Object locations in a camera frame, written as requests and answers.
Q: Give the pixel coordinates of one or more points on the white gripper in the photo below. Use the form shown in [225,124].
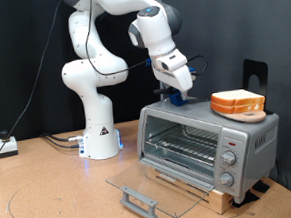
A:
[178,75]

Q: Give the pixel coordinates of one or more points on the spatula with blue grip block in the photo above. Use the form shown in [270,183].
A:
[176,100]

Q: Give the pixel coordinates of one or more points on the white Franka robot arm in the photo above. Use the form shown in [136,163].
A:
[96,125]

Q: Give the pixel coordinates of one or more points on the silver oven knob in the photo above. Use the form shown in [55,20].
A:
[226,179]
[228,158]

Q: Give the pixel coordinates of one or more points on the silver toaster oven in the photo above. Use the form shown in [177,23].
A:
[255,144]

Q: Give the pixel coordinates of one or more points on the round wooden board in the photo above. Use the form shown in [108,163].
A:
[249,116]

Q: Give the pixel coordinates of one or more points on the black metal bookend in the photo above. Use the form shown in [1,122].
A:
[261,69]

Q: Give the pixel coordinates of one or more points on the grey fabric curtain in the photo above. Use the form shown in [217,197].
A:
[239,22]

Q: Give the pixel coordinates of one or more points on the black foam pad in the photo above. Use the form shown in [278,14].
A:
[261,186]
[245,199]

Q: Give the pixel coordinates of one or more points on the black fabric curtain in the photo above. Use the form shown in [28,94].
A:
[7,48]

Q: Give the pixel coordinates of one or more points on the grey emergency stop box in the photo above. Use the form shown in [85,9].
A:
[7,145]

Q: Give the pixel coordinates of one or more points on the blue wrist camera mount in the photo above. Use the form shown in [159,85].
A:
[192,73]

